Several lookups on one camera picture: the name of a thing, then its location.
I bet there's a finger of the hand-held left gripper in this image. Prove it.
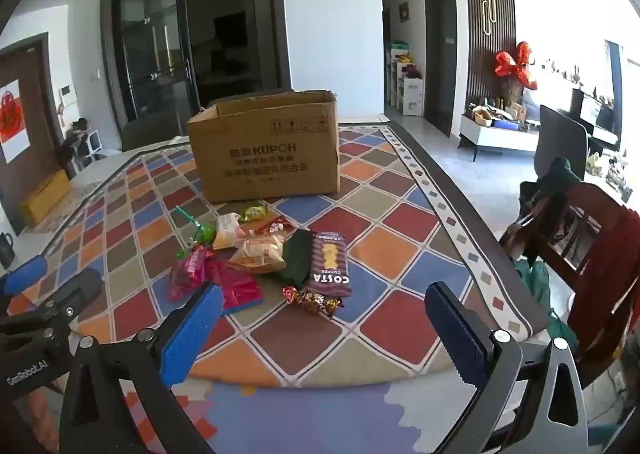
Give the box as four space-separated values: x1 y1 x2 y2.
0 256 48 295
0 268 103 335

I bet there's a red cloth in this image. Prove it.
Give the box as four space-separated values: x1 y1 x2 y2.
582 206 640 360

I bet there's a black monitor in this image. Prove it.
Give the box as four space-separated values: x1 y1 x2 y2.
570 88 618 145

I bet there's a colourful diamond-pattern tablecloth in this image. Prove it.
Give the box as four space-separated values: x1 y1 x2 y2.
0 121 551 454

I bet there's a white and green bread packet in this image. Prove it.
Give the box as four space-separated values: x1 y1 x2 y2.
212 214 247 251

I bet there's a dark green snack packet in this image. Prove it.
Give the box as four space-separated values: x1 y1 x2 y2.
272 229 313 287

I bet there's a grey office chair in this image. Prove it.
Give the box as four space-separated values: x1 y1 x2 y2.
535 104 588 185

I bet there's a teal plastic bag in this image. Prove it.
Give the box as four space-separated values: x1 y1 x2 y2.
514 259 576 350

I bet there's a pink crinkled snack packet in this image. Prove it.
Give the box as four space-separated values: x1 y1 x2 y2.
168 244 215 302

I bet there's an orange clear bread packet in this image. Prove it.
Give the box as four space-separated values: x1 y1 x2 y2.
229 234 288 275

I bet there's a brown entrance door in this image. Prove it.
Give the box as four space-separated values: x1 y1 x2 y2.
0 34 66 235

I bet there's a brown cardboard box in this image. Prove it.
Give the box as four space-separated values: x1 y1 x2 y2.
186 90 341 203

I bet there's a red and white door poster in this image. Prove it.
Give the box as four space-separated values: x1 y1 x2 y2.
0 80 31 163

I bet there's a dark green garment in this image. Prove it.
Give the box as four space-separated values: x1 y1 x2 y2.
520 157 583 215

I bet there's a small red snack packet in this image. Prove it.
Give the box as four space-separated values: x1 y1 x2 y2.
250 216 296 237

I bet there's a brown wooden chair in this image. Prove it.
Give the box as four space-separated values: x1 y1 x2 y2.
500 181 640 390

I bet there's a green candy with stick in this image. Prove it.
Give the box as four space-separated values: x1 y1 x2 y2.
176 206 217 247

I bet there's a small green snack packet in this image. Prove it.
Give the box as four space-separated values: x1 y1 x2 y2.
239 203 271 223

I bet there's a yellow box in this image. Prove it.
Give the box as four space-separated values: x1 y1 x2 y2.
19 170 71 227

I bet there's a small white cart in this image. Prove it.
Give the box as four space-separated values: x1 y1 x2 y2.
60 119 108 175

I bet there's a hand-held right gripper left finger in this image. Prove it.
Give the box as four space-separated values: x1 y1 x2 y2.
59 282 224 454

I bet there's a dark interior door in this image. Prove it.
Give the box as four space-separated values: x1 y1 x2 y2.
424 0 458 137

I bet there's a white low cabinet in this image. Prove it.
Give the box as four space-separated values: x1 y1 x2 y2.
459 114 541 162

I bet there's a purple striped biscuit packet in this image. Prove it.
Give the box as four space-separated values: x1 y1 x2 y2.
305 231 352 299

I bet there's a red bow balloon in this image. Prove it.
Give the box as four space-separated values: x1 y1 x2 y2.
494 41 538 89

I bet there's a white shelf unit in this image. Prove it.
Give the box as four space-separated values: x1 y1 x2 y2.
390 41 425 117

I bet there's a dark glass sliding door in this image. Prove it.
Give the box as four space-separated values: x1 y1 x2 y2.
100 0 291 135

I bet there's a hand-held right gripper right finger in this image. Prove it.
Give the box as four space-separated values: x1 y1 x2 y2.
425 281 591 454

